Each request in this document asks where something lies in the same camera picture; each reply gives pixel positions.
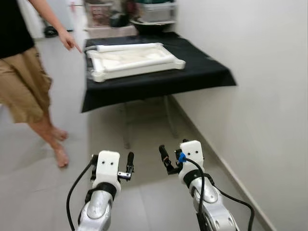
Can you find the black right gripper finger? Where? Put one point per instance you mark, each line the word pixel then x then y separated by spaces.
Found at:
pixel 166 158

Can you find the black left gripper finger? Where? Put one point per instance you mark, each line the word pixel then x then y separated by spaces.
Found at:
pixel 130 162

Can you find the person bare forearm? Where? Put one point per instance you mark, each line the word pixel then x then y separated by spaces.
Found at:
pixel 48 17

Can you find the white plastic children table top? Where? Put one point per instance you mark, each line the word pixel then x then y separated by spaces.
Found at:
pixel 139 57

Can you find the person bare hand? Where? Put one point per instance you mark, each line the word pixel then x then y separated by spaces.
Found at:
pixel 71 42

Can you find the black tablecloth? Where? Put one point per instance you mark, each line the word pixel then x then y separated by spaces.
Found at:
pixel 159 84

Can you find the black wok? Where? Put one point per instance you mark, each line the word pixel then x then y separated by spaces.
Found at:
pixel 151 27

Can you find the patterned beige cloth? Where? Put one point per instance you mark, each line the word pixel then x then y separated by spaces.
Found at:
pixel 110 32

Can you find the person in khaki shorts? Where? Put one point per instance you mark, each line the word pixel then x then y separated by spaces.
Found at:
pixel 19 82

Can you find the black plastic bag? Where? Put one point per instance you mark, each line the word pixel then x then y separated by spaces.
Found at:
pixel 118 19

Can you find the box with red print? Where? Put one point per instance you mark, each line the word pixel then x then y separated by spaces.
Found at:
pixel 98 13

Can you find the black round floor object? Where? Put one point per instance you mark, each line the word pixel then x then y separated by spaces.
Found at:
pixel 50 31

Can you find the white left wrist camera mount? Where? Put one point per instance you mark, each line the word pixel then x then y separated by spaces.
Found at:
pixel 107 166

